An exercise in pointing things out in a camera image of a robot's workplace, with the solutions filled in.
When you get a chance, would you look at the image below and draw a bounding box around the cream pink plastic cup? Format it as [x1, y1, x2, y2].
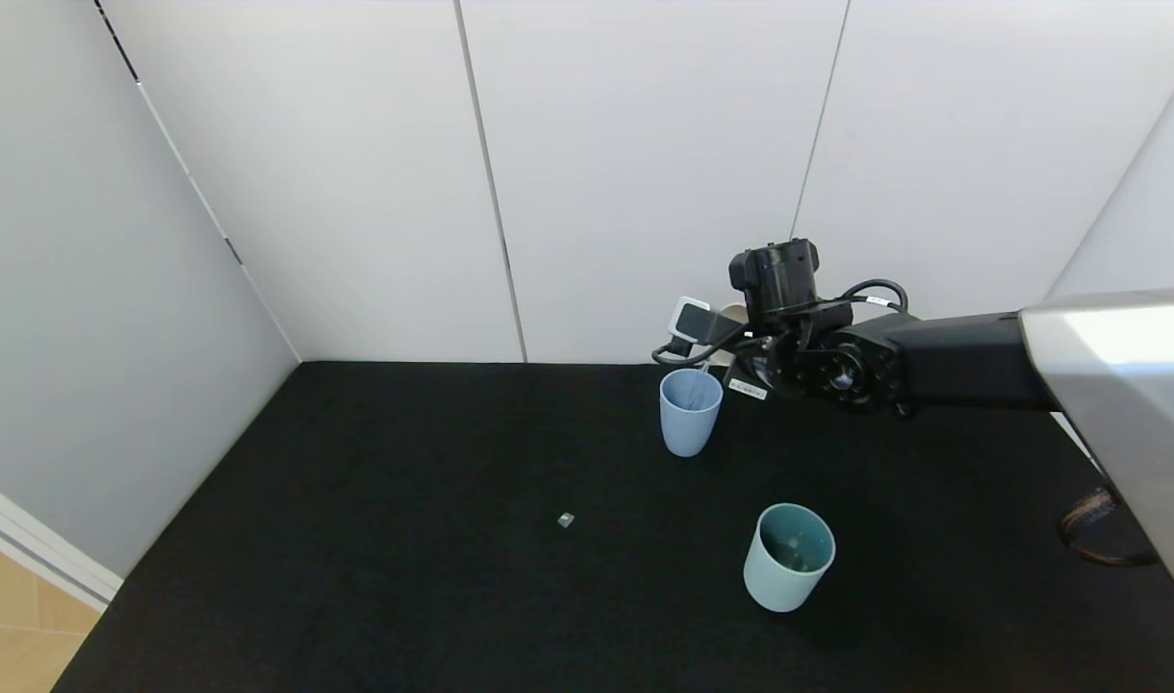
[707, 303, 752, 372]

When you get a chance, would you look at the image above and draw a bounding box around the periwinkle blue plastic cup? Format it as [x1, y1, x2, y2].
[659, 369, 724, 458]

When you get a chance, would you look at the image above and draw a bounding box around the light teal plastic cup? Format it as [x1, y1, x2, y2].
[743, 502, 836, 613]

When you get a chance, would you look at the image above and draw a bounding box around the white baseboard strip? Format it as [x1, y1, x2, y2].
[0, 472, 124, 612]

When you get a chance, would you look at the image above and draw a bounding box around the black camera cable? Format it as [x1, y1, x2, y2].
[652, 332, 742, 369]

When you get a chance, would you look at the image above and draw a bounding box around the white black wrist camera box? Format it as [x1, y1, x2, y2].
[668, 296, 718, 349]

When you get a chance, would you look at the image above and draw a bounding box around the black arm cable white tag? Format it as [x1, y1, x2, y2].
[837, 278, 910, 319]

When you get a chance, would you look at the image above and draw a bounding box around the dark coiled cable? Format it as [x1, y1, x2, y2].
[1059, 486, 1161, 567]

